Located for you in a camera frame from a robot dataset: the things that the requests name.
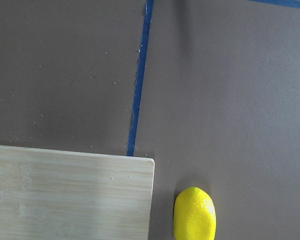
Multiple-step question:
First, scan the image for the left yellow lemon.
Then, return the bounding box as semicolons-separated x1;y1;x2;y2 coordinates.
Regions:
173;186;217;240

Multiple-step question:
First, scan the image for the wooden cutting board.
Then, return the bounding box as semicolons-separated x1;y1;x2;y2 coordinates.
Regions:
0;145;155;240

